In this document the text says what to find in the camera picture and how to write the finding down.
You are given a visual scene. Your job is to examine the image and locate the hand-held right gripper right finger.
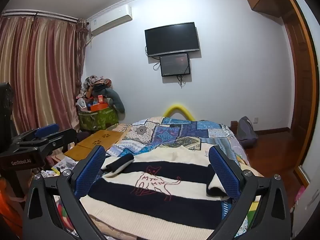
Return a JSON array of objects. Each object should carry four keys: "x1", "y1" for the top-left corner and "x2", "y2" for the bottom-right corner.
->
[{"x1": 208, "y1": 145, "x2": 293, "y2": 240}]

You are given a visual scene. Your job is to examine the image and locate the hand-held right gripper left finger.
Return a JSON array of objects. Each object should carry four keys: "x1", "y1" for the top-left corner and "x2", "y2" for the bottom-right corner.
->
[{"x1": 23, "y1": 145, "x2": 107, "y2": 240}]

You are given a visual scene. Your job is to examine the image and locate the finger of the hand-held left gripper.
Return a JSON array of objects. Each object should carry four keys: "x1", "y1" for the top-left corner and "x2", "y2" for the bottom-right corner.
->
[
  {"x1": 11, "y1": 123, "x2": 60, "y2": 143},
  {"x1": 17, "y1": 128, "x2": 77, "y2": 155}
]

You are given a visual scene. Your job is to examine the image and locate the navy and cream striped sweater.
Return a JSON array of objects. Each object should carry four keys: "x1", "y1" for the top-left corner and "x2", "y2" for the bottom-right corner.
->
[{"x1": 80, "y1": 145, "x2": 241, "y2": 232}]

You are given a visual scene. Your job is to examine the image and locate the pile of clothes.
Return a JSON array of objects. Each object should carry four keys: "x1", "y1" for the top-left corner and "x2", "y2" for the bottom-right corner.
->
[{"x1": 79, "y1": 75, "x2": 113, "y2": 98}]

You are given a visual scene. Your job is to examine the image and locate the wooden folding table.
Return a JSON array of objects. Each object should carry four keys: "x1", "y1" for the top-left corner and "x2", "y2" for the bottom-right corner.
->
[{"x1": 64, "y1": 129, "x2": 127, "y2": 161}]

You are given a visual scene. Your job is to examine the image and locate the green storage bag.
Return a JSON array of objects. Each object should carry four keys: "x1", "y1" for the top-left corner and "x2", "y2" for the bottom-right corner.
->
[{"x1": 78, "y1": 106, "x2": 119, "y2": 132}]

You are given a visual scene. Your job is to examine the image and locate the orange box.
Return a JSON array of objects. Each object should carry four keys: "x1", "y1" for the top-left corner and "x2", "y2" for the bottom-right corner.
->
[{"x1": 89, "y1": 102, "x2": 109, "y2": 112}]

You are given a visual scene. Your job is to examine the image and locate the grey bag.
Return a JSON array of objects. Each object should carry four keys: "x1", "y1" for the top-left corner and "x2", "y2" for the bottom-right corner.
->
[{"x1": 236, "y1": 116, "x2": 258, "y2": 148}]

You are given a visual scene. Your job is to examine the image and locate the pink striped curtain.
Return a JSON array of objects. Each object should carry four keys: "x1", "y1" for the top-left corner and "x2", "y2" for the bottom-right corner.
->
[{"x1": 0, "y1": 15, "x2": 87, "y2": 137}]

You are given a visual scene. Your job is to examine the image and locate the blue patchwork blanket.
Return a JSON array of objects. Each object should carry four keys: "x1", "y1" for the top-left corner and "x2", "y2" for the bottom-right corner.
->
[{"x1": 40, "y1": 116, "x2": 265, "y2": 240}]

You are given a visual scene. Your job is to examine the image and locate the yellow foam tube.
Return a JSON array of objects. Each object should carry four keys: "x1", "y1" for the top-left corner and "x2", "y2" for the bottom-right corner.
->
[{"x1": 162, "y1": 102, "x2": 197, "y2": 120}]

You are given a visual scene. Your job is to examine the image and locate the white air conditioner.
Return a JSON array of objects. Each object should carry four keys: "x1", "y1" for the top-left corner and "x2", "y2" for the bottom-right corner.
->
[{"x1": 86, "y1": 4, "x2": 133, "y2": 36}]

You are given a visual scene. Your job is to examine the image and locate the white curtain rail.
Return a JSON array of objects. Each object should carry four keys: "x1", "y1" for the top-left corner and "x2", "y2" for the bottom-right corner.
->
[{"x1": 1, "y1": 9, "x2": 80, "y2": 22}]

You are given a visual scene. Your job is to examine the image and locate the small black wall monitor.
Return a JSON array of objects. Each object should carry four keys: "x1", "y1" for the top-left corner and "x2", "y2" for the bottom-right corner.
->
[{"x1": 159, "y1": 53, "x2": 192, "y2": 77}]

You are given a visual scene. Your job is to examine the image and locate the black wall television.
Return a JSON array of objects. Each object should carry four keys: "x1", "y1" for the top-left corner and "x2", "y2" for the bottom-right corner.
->
[{"x1": 144, "y1": 22, "x2": 201, "y2": 57}]

